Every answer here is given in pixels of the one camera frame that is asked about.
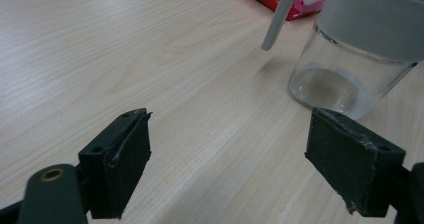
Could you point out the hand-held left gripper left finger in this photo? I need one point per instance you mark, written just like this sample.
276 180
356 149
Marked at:
113 170

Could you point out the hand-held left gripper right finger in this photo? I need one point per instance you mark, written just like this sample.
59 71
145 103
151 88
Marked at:
350 160

